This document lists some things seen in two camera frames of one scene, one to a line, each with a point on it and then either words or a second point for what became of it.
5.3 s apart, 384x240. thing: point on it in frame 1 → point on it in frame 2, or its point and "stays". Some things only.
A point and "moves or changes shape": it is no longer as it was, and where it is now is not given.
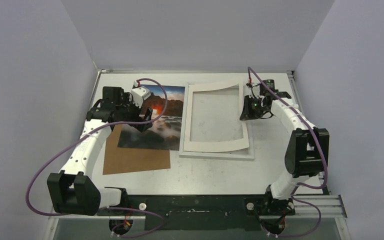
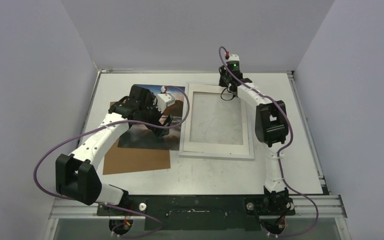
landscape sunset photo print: x=167 y=133 stays
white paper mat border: x=214 y=145 moves or changes shape
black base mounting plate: x=205 y=212 stays
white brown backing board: x=119 y=160 stays
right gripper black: x=248 y=110 → x=225 y=79
